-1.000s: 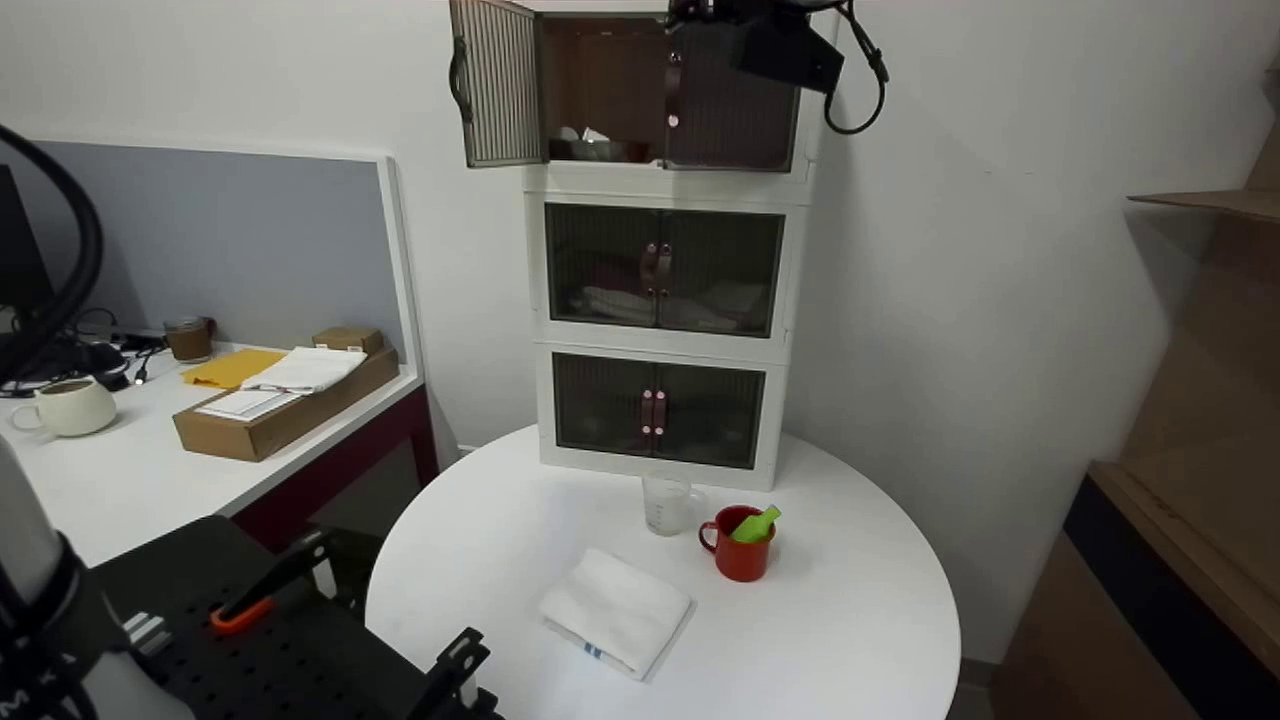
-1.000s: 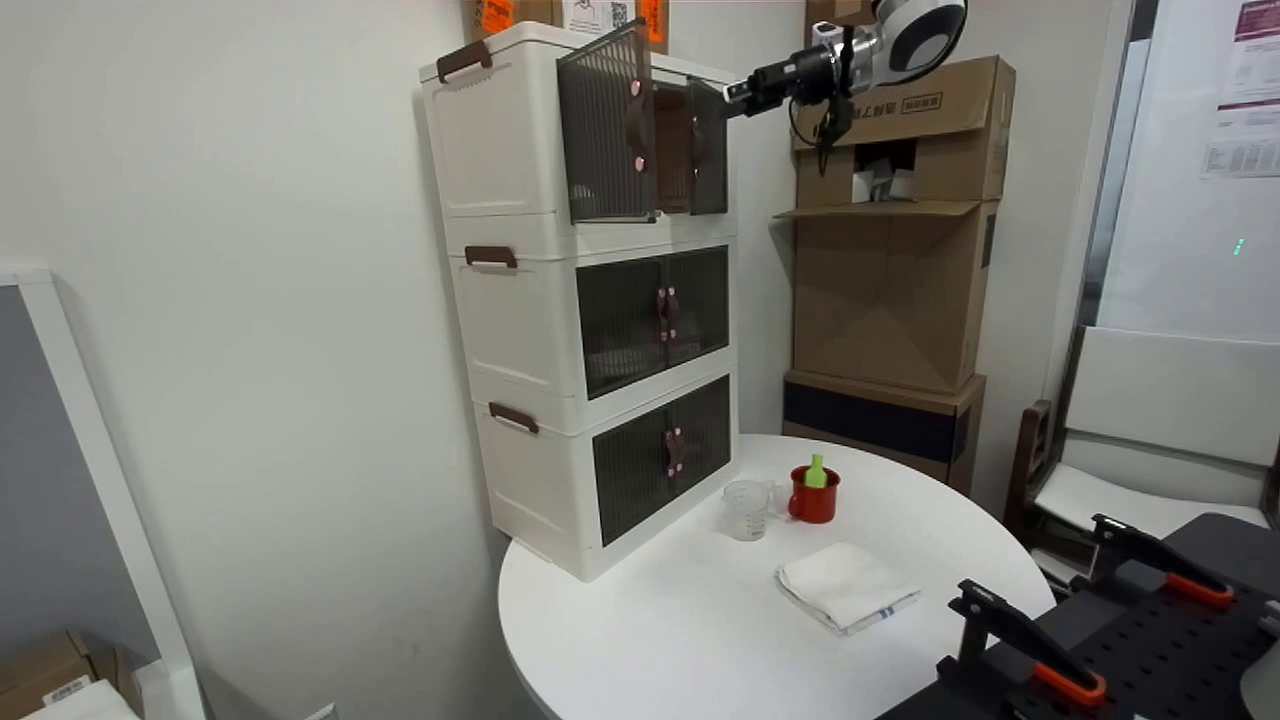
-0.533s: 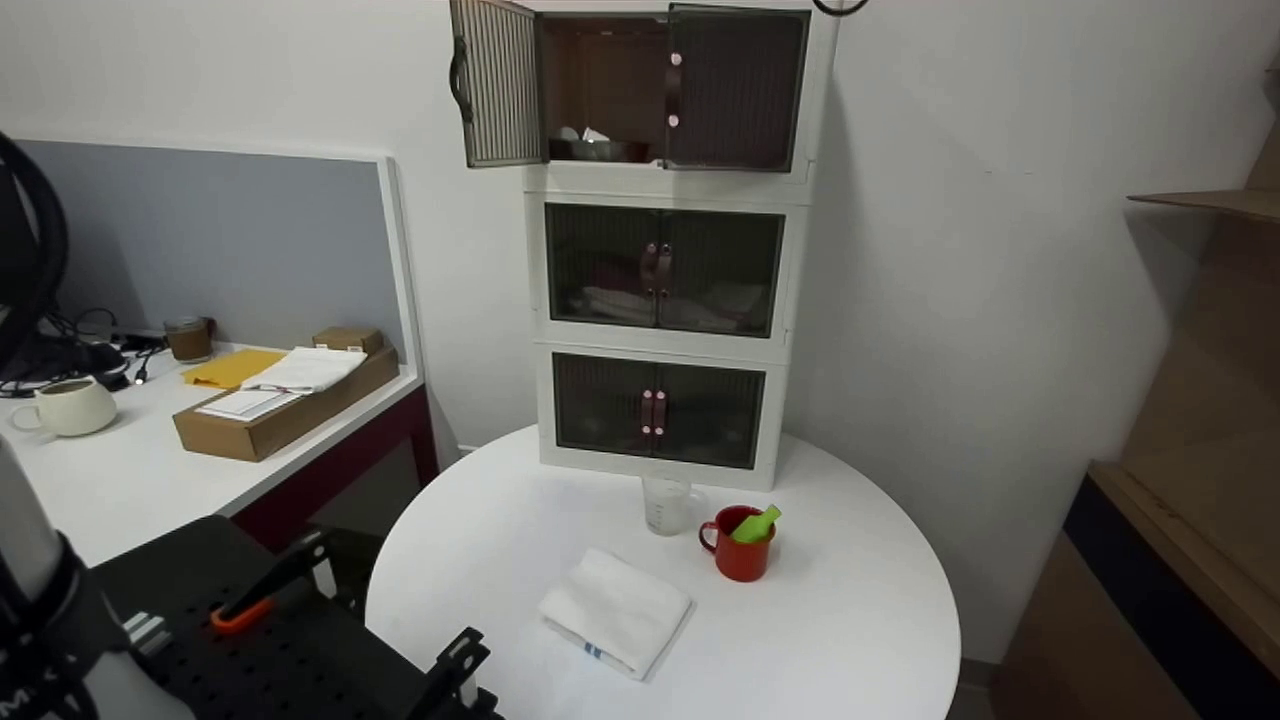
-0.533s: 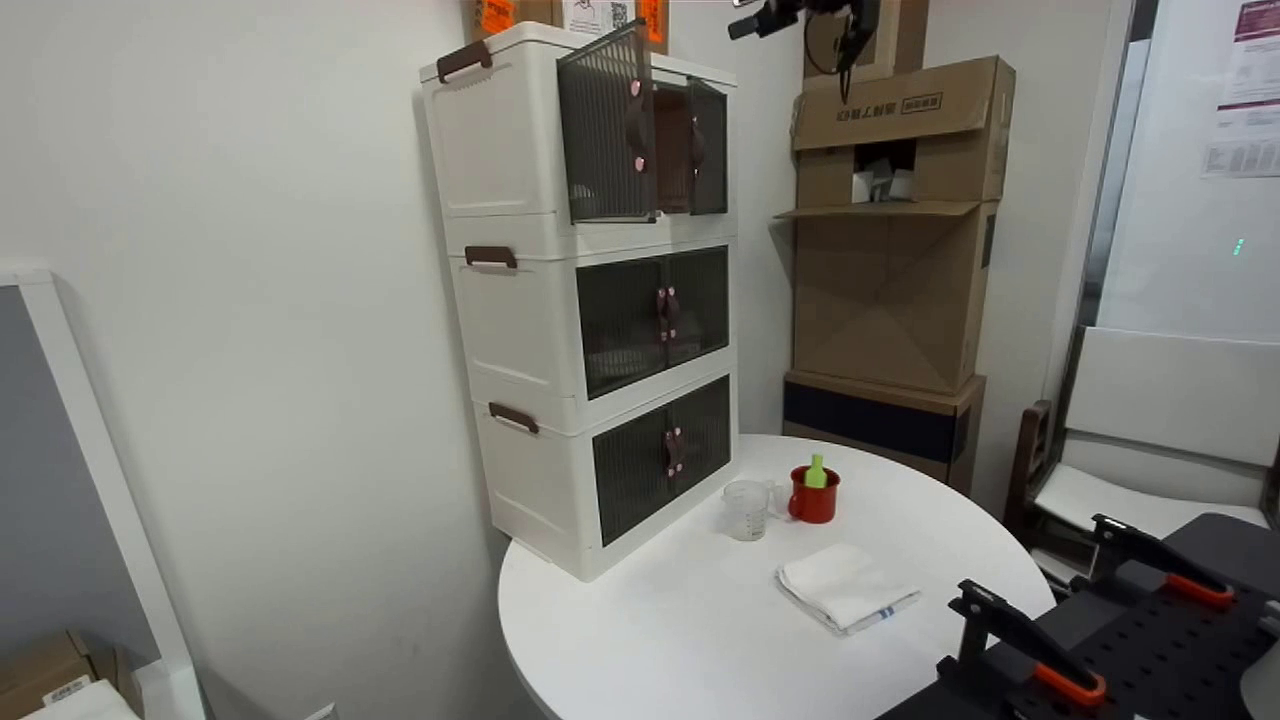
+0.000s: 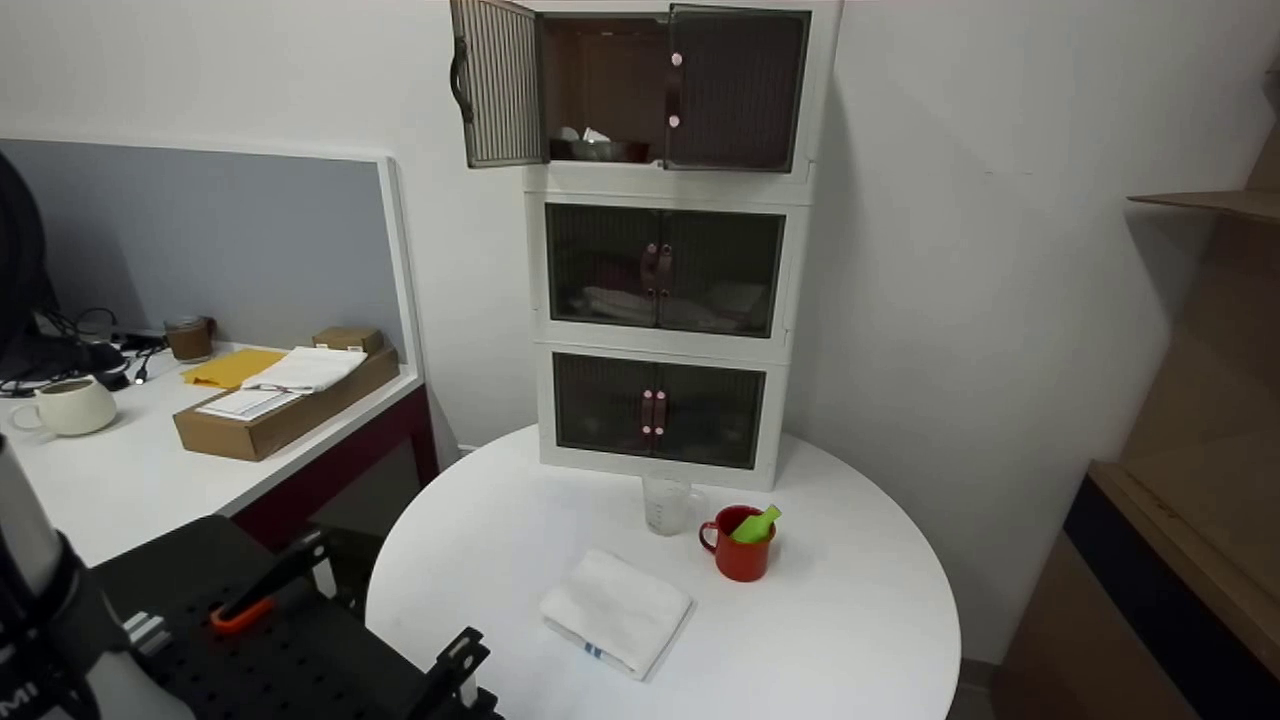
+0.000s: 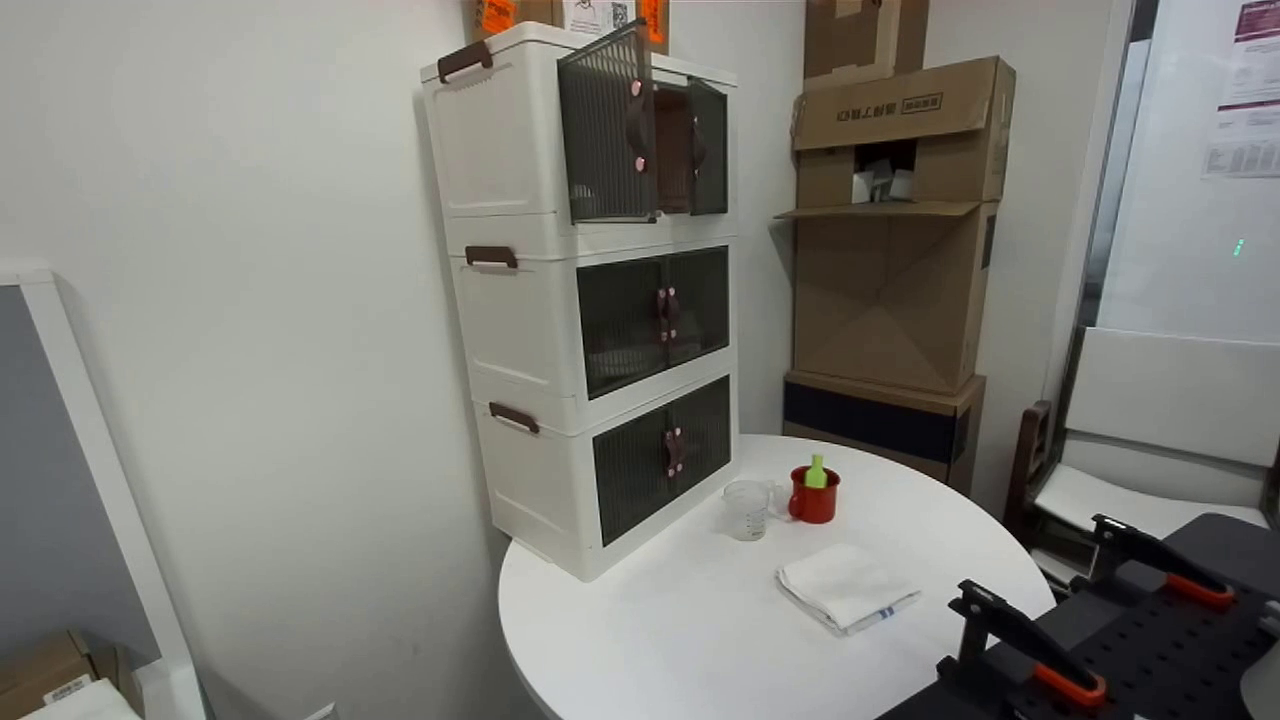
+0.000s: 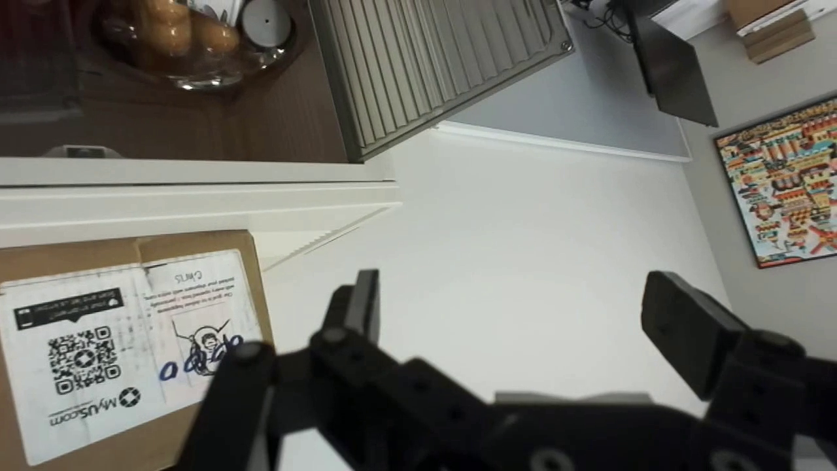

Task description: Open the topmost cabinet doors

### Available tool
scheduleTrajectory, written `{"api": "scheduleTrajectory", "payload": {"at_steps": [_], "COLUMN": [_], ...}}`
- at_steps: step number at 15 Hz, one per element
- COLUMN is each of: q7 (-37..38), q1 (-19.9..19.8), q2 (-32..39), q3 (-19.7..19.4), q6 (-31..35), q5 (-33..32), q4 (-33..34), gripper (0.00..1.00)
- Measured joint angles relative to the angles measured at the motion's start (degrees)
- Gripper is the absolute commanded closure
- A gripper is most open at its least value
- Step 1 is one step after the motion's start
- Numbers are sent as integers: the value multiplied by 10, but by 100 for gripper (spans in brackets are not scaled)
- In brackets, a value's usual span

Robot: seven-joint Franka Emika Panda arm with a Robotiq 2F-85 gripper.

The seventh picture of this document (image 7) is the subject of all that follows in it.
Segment grey ribbed metal panel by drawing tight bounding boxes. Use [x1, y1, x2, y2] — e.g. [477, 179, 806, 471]
[303, 0, 577, 165]

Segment open flat cardboard box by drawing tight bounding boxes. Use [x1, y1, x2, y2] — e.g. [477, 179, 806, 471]
[725, 0, 818, 66]

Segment orange fruit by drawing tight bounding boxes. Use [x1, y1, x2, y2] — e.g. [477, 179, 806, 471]
[129, 0, 197, 58]
[185, 11, 244, 62]

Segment grey partition with white frame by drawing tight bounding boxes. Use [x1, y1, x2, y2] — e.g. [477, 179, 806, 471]
[435, 0, 695, 167]

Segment colourful patterned poster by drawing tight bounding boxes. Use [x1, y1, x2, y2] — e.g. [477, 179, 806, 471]
[711, 91, 837, 273]

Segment white desk with maroon side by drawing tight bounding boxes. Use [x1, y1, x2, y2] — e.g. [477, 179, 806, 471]
[626, 0, 723, 130]

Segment white three-tier storage cabinet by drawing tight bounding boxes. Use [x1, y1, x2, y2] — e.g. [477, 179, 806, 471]
[0, 0, 406, 275]

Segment glass bowl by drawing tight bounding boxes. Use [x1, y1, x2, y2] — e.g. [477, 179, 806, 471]
[90, 0, 302, 95]

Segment round white object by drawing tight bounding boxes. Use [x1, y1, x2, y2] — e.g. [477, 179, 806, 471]
[237, 0, 296, 52]

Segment cardboard box with white label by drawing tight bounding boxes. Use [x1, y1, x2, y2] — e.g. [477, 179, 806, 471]
[0, 228, 278, 471]

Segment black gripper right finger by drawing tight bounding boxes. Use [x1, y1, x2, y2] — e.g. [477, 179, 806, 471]
[638, 269, 837, 471]

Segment tangled black desk cables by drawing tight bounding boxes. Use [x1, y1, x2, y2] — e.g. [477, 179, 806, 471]
[560, 0, 638, 40]

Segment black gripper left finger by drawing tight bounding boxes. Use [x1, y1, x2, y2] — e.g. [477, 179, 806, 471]
[172, 266, 528, 471]

